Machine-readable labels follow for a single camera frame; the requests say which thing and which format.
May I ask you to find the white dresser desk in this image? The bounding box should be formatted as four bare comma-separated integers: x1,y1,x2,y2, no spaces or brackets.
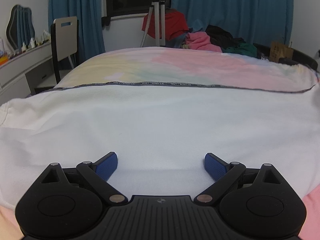
0,42,52,105

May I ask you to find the brown paper bag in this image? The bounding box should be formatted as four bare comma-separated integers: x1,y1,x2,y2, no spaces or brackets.
269,41,294,63

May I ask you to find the green garment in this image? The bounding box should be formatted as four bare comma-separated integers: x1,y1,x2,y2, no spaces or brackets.
222,43,258,58

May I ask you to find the pastel tie-dye bedsheet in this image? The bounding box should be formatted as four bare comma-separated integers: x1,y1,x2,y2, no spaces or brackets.
1,47,319,239

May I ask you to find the white black chair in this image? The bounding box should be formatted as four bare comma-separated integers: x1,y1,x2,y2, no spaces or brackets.
35,16,79,94

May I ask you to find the black garment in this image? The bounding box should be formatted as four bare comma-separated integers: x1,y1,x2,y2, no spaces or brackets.
206,25,246,49

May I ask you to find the pink garment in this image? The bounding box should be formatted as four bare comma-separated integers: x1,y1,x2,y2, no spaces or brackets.
182,31,222,53

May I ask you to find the wavy vanity mirror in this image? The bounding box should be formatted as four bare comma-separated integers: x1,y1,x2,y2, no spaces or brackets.
6,4,35,50

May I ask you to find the right blue curtain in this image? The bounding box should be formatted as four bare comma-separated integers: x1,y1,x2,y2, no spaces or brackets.
171,0,293,46

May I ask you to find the blue curtain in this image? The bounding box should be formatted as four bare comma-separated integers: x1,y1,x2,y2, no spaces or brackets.
48,0,105,63
171,0,293,46

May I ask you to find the red garment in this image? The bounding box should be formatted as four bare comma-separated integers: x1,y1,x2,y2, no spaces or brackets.
142,10,189,41

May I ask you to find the left blue curtain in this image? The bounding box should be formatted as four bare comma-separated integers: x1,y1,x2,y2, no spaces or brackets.
48,0,105,63

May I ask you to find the garment steamer stand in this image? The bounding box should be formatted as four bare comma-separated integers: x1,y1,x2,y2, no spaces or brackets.
140,0,166,48

